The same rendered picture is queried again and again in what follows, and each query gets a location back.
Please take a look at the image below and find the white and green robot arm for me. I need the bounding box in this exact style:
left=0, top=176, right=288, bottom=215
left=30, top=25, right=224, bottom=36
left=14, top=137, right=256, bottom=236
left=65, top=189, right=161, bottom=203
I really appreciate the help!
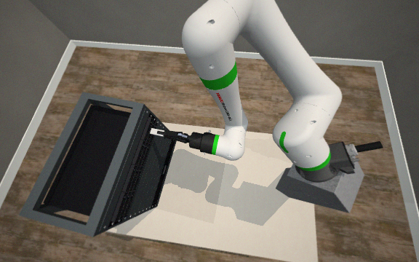
left=182, top=0, right=383, bottom=183

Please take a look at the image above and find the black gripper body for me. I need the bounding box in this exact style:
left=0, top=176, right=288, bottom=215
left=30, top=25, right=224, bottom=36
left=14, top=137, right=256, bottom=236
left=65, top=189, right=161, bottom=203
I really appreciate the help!
left=179, top=132, right=203, bottom=150

